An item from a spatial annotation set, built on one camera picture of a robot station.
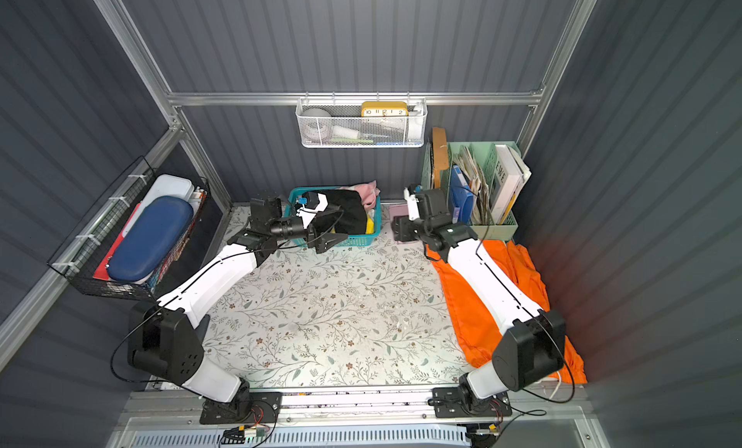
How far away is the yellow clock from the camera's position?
2.90 ft

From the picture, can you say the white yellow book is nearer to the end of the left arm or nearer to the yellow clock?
the yellow clock

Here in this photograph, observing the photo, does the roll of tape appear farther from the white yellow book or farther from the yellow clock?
the white yellow book

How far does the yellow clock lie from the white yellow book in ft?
1.24

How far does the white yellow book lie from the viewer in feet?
3.13
